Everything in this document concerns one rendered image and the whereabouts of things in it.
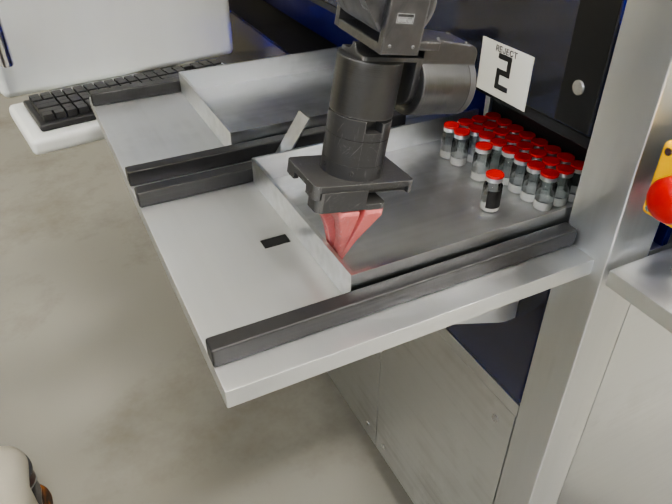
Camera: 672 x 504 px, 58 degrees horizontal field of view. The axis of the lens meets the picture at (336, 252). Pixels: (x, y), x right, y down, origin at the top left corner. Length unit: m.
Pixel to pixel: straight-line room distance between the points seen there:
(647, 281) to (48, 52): 1.13
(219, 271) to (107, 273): 1.57
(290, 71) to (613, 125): 0.64
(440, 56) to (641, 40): 0.17
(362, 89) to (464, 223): 0.25
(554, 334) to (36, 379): 1.45
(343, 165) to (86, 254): 1.83
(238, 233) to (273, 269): 0.08
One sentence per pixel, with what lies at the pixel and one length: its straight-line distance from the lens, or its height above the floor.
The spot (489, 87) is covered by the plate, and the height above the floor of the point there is 1.00.
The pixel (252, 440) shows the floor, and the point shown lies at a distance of 1.59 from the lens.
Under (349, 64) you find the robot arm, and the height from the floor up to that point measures 1.09.
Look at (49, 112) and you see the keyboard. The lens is 1.21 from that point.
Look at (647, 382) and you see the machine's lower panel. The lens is 0.95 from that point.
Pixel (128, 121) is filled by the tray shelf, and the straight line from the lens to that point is 0.99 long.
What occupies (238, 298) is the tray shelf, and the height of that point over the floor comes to 0.88.
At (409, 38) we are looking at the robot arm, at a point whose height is 1.12.
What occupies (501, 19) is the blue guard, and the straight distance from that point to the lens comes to 0.73.
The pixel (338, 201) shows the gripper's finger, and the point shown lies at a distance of 0.54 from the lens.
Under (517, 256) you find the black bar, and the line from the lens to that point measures 0.65.
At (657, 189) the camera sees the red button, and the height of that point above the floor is 1.00.
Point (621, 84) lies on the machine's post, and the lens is 0.62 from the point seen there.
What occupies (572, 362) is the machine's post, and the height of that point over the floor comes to 0.74.
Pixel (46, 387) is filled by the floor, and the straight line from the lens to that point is 1.86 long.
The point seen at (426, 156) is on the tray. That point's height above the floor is 0.88.
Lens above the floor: 1.26
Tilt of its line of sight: 36 degrees down
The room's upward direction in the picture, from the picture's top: straight up
